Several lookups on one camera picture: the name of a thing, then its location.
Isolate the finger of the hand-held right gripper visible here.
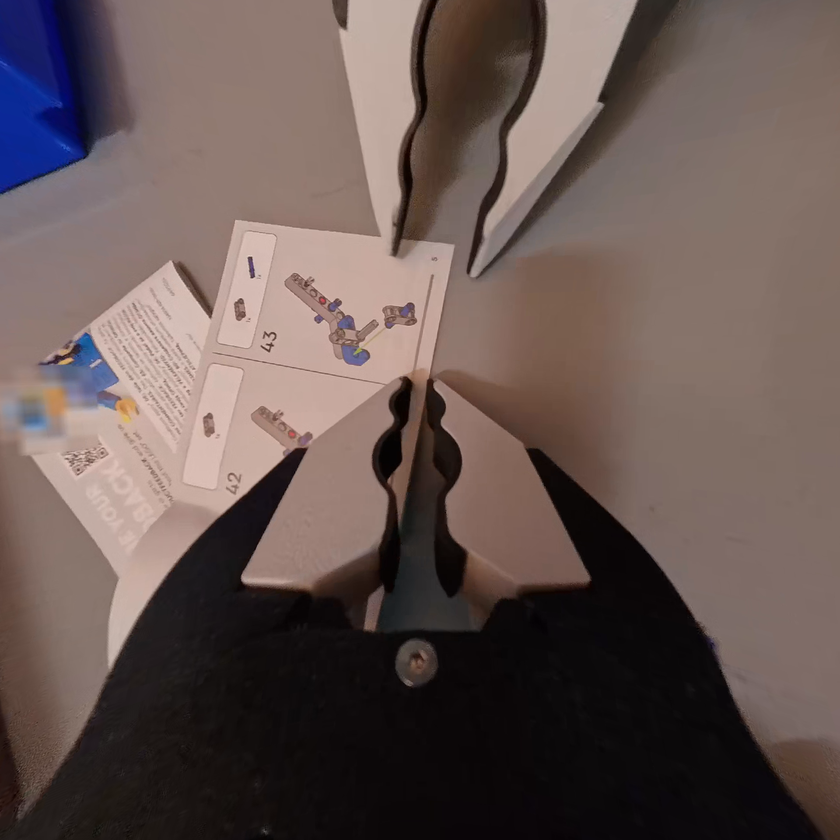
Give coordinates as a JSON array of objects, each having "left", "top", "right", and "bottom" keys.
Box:
[
  {"left": 339, "top": 0, "right": 439, "bottom": 257},
  {"left": 467, "top": 0, "right": 641, "bottom": 278}
]

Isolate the lego instruction booklet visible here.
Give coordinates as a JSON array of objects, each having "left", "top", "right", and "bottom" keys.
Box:
[{"left": 29, "top": 220, "right": 455, "bottom": 580}]

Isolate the blue storage bin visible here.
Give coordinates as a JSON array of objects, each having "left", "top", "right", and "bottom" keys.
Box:
[{"left": 0, "top": 0, "right": 91, "bottom": 196}]

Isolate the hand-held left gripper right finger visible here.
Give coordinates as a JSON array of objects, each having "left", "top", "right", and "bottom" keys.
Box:
[{"left": 425, "top": 379, "right": 592, "bottom": 631}]

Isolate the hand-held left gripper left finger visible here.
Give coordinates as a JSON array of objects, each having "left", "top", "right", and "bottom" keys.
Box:
[{"left": 241, "top": 377, "right": 414, "bottom": 632}]

